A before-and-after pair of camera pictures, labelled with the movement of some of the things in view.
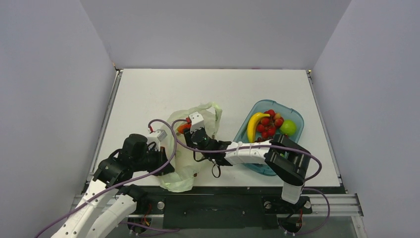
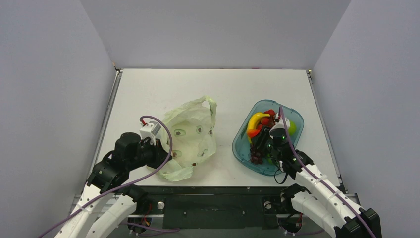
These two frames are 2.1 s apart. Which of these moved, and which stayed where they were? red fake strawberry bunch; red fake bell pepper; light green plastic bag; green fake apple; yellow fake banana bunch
Moved: light green plastic bag; red fake bell pepper
Stayed: red fake strawberry bunch; green fake apple; yellow fake banana bunch
